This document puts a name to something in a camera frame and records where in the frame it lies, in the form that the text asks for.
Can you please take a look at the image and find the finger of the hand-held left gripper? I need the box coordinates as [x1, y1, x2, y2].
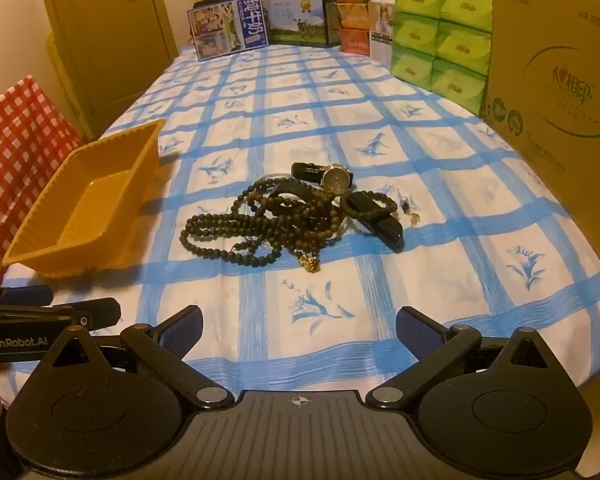
[0, 297, 122, 332]
[0, 285, 54, 307]

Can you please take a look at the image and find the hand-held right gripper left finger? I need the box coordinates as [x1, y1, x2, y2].
[40, 305, 233, 409]

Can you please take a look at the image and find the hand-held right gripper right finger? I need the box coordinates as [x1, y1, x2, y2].
[366, 306, 556, 408]

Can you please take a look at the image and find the dark green bead necklace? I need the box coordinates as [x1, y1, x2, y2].
[180, 195, 301, 267]

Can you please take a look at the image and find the yellow plastic tray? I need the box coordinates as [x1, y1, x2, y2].
[2, 120, 166, 281]

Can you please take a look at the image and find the black fitness band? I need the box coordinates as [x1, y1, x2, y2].
[346, 192, 405, 250]

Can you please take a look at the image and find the red checked cloth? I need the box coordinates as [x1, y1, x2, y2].
[0, 75, 88, 291]

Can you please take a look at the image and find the blue checked bedsheet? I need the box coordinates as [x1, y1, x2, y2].
[0, 42, 600, 411]

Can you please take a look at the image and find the olive wooden door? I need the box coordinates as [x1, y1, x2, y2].
[35, 0, 181, 138]

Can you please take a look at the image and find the large printed cardboard box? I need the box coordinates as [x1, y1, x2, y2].
[480, 0, 600, 281]

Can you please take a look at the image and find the stack of green tissue packs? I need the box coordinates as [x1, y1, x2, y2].
[390, 0, 495, 117]

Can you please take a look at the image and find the red orange noodle box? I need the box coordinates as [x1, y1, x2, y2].
[338, 27, 371, 56]

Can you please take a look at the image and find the white product box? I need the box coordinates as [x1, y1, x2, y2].
[369, 0, 397, 63]

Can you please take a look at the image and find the blue milk carton box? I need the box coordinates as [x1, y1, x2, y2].
[187, 0, 270, 62]

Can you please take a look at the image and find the green white cow milk box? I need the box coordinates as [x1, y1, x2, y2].
[266, 0, 341, 49]

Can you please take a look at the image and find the small dark bead bracelet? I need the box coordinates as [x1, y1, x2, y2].
[352, 189, 398, 217]

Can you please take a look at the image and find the silver wristwatch with black strap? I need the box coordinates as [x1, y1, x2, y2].
[291, 161, 355, 195]

